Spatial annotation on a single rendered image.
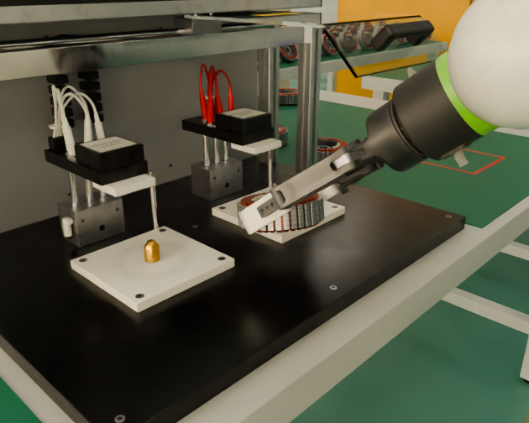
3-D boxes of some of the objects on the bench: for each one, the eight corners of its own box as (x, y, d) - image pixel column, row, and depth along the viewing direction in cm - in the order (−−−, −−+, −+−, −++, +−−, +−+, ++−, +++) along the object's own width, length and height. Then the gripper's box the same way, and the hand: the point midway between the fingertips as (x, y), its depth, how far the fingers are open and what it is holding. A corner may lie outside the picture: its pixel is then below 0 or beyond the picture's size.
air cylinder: (243, 190, 98) (242, 160, 96) (211, 201, 93) (210, 169, 91) (223, 183, 101) (222, 154, 99) (191, 194, 96) (190, 164, 94)
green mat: (594, 149, 129) (594, 148, 129) (482, 228, 88) (482, 227, 88) (290, 95, 188) (290, 94, 188) (140, 127, 148) (139, 126, 148)
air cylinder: (126, 232, 82) (122, 197, 80) (80, 248, 77) (75, 211, 75) (107, 221, 85) (103, 188, 83) (62, 237, 80) (56, 201, 78)
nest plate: (234, 266, 72) (234, 258, 72) (138, 313, 62) (137, 303, 62) (164, 232, 82) (164, 225, 81) (70, 268, 72) (70, 259, 71)
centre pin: (163, 258, 71) (161, 240, 70) (150, 264, 70) (149, 245, 69) (154, 254, 73) (152, 236, 72) (142, 259, 71) (139, 240, 70)
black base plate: (464, 228, 88) (466, 216, 87) (115, 465, 45) (112, 444, 45) (254, 165, 118) (254, 154, 117) (-76, 271, 75) (-79, 256, 74)
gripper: (388, 170, 50) (229, 263, 63) (463, 145, 68) (327, 221, 81) (348, 99, 50) (200, 206, 64) (432, 93, 69) (304, 176, 82)
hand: (281, 207), depth 71 cm, fingers closed on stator, 11 cm apart
